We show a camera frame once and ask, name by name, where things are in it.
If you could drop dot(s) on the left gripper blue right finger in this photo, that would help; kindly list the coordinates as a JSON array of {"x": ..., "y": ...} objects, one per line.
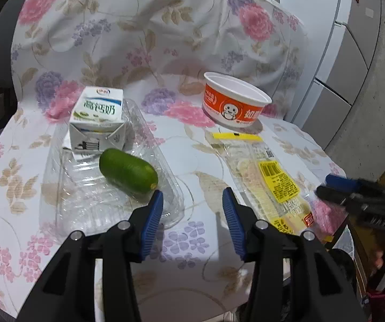
[{"x": 232, "y": 212}]

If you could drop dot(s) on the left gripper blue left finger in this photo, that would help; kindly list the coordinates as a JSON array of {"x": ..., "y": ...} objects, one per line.
[{"x": 150, "y": 226}]

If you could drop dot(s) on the green cucumber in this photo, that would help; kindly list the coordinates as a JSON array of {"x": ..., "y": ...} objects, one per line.
[{"x": 132, "y": 174}]

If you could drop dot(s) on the clear plastic clamshell tray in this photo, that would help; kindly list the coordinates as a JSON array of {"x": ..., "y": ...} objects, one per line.
[{"x": 76, "y": 196}]

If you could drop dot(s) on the orange white paper bowl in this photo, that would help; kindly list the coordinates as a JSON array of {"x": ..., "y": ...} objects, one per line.
[{"x": 232, "y": 102}]

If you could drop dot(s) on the yellow clear snack wrapper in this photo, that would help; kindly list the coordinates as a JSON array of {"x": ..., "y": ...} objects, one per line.
[{"x": 286, "y": 202}]

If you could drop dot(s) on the white green milk carton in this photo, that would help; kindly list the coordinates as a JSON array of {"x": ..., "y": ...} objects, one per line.
[{"x": 97, "y": 122}]

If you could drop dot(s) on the floral tablecloth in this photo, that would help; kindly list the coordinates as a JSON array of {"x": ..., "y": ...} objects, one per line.
[{"x": 157, "y": 52}]

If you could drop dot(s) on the grey white refrigerator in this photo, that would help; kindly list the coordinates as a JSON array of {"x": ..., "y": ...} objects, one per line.
[{"x": 342, "y": 37}]

